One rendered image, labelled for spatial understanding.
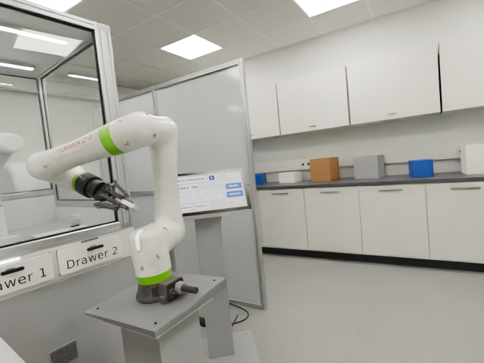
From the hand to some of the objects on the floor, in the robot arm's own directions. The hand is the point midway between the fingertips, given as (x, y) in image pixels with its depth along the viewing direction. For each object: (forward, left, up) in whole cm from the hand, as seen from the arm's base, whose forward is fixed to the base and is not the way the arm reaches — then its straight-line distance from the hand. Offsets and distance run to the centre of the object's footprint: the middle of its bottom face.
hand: (130, 205), depth 110 cm
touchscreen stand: (+26, -62, -114) cm, 133 cm away
